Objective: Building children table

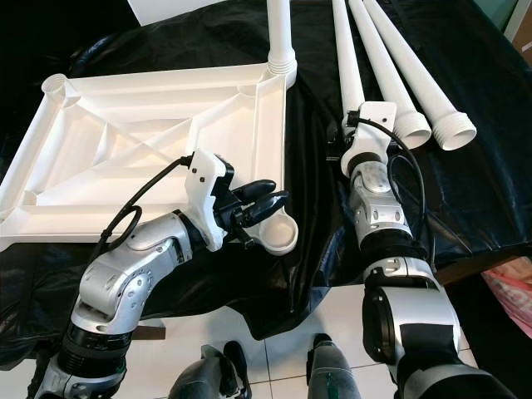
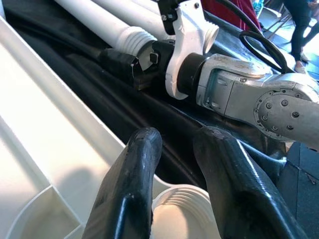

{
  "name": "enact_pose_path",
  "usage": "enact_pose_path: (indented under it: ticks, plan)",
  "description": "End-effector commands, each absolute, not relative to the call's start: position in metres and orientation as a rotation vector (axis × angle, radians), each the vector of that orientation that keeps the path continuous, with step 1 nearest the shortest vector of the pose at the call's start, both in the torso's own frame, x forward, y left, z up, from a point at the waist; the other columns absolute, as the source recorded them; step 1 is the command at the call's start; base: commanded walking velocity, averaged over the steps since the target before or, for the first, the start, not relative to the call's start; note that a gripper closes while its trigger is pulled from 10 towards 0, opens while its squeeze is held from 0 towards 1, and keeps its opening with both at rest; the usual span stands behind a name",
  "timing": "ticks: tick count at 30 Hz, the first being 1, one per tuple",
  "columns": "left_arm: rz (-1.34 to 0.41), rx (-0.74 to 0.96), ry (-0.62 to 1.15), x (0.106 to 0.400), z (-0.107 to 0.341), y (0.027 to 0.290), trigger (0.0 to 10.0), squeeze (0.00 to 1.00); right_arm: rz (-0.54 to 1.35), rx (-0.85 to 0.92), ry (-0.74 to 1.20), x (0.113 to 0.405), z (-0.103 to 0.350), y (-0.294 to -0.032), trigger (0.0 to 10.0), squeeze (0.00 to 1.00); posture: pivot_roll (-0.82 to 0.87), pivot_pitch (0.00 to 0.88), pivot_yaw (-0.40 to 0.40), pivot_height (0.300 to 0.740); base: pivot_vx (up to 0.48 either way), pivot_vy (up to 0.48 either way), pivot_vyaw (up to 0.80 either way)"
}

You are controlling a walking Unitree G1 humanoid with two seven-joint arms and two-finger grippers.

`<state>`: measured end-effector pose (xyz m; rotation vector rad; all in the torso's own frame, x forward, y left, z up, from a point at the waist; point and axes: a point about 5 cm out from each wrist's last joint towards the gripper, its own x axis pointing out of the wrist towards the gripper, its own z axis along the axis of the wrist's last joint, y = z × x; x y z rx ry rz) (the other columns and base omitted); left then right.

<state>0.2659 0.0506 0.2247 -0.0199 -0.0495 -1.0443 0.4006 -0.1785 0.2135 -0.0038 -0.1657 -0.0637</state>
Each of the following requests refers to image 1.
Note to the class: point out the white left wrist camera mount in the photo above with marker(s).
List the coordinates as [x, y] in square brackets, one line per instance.
[209, 187]

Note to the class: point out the brown wooden cabinet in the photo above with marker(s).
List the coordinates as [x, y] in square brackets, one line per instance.
[519, 17]

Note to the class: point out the white plastic table top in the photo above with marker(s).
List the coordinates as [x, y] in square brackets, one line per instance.
[158, 116]

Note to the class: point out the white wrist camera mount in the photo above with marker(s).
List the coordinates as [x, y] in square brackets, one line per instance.
[209, 187]
[370, 137]

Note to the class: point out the pink plastic bag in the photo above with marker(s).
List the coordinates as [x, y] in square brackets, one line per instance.
[507, 287]

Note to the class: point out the white plastic table leg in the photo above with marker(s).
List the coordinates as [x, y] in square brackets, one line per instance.
[424, 75]
[382, 71]
[347, 66]
[281, 33]

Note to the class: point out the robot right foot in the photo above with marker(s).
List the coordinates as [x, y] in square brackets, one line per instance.
[332, 370]

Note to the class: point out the white board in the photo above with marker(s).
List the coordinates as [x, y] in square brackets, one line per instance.
[174, 7]

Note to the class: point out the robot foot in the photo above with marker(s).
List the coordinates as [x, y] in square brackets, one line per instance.
[332, 370]
[208, 374]

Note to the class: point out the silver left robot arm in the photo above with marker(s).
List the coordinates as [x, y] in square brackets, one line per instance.
[125, 283]

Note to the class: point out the black door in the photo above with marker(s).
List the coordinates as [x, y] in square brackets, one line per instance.
[41, 33]

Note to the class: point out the black plastic sheet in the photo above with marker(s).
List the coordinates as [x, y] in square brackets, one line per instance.
[482, 191]

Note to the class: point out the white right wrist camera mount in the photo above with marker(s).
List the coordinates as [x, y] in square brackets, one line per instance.
[370, 137]

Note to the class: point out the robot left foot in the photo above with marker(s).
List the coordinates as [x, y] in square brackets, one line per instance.
[208, 374]

